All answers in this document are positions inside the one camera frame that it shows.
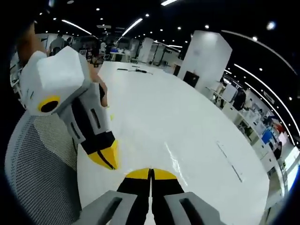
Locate black cabinet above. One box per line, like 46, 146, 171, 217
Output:
183, 71, 200, 88

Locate black tools on table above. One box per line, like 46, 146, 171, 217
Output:
117, 67, 154, 76

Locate person's left hand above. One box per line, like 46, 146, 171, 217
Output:
90, 69, 109, 108

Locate grey mesh office chair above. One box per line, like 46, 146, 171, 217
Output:
4, 110, 83, 225

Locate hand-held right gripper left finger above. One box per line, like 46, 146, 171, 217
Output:
79, 167, 152, 225

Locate white square pillar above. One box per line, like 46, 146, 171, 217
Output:
177, 30, 233, 89

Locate white office desk row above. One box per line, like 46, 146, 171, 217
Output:
206, 85, 288, 180

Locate blue box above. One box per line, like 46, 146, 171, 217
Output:
262, 130, 273, 144

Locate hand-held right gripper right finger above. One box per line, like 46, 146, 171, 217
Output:
150, 168, 226, 225

